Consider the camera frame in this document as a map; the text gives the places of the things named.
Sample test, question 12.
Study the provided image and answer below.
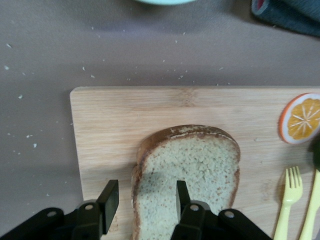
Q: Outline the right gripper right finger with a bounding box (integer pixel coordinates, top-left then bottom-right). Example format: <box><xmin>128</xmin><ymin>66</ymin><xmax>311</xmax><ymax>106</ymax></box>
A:
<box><xmin>171</xmin><ymin>179</ymin><xmax>273</xmax><ymax>240</ymax></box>

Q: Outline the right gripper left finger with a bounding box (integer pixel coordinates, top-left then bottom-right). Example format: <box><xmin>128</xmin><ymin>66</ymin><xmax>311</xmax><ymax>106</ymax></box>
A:
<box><xmin>0</xmin><ymin>179</ymin><xmax>120</xmax><ymax>240</ymax></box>

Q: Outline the brown bread slice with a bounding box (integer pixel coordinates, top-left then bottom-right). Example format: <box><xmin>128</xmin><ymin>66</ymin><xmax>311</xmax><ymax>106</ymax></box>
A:
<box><xmin>131</xmin><ymin>124</ymin><xmax>241</xmax><ymax>240</ymax></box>

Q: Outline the wooden cutting board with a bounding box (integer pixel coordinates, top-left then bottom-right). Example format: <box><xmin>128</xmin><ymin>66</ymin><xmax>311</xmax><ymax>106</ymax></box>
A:
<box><xmin>69</xmin><ymin>86</ymin><xmax>320</xmax><ymax>240</ymax></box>

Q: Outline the yellow plastic fork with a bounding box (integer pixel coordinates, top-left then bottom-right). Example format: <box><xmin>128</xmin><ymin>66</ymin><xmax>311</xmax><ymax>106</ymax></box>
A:
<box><xmin>272</xmin><ymin>166</ymin><xmax>304</xmax><ymax>240</ymax></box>

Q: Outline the yellow plastic knife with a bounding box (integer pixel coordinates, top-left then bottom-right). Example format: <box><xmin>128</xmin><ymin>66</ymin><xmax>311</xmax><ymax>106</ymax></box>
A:
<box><xmin>298</xmin><ymin>169</ymin><xmax>320</xmax><ymax>240</ymax></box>

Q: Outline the green avocado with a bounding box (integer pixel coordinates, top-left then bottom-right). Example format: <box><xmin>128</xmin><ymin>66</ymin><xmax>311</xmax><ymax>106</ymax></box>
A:
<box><xmin>307</xmin><ymin>136</ymin><xmax>320</xmax><ymax>162</ymax></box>

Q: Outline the orange slice toy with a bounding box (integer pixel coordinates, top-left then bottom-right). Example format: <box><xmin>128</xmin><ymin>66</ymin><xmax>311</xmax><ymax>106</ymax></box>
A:
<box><xmin>278</xmin><ymin>92</ymin><xmax>320</xmax><ymax>145</ymax></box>

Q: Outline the mint green bowl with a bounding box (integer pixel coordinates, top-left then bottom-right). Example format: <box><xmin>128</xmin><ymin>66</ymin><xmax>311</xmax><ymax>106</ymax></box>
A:
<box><xmin>132</xmin><ymin>0</ymin><xmax>198</xmax><ymax>6</ymax></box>

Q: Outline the folded grey cloth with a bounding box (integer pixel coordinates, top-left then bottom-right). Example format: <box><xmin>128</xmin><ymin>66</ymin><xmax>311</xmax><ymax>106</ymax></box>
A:
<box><xmin>251</xmin><ymin>0</ymin><xmax>320</xmax><ymax>38</ymax></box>

